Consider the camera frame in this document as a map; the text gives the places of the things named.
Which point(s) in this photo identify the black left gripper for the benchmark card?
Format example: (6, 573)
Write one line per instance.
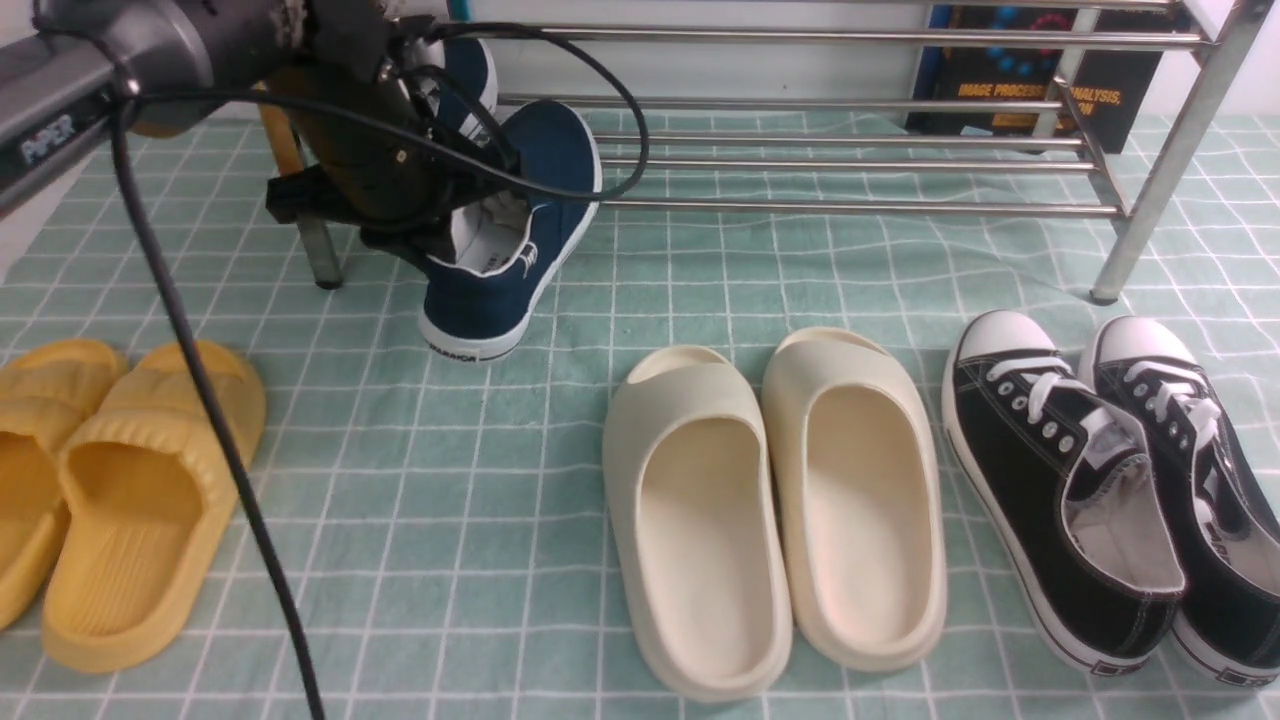
(353, 56)

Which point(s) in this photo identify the navy canvas shoe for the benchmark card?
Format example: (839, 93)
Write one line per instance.
(470, 64)
(508, 247)

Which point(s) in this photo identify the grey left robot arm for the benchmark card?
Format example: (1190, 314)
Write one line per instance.
(163, 66)

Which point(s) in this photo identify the silver metal shoe rack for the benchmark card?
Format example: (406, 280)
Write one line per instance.
(1063, 143)

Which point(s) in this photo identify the green checked tablecloth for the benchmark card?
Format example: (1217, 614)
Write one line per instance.
(443, 524)

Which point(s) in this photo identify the right yellow slide slipper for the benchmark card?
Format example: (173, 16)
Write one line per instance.
(150, 495)

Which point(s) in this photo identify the yellow slide slipper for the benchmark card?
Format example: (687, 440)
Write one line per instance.
(46, 395)
(150, 495)

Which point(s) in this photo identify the left cream slide slipper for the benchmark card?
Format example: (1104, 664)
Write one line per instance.
(688, 483)

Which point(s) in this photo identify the cream slide slipper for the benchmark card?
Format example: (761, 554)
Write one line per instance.
(857, 478)
(688, 483)

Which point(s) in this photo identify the left yellow slide slipper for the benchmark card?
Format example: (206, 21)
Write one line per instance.
(46, 395)

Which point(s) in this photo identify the right cream slide slipper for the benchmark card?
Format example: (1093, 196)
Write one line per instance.
(857, 478)

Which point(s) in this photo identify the dark image processing book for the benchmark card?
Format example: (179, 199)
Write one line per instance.
(1108, 86)

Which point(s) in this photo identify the left black canvas sneaker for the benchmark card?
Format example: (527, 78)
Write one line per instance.
(1068, 482)

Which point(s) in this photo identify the black canvas sneaker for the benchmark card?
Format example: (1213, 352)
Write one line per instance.
(1220, 520)
(1068, 482)

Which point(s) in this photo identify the right black canvas sneaker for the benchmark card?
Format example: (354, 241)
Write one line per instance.
(1220, 520)

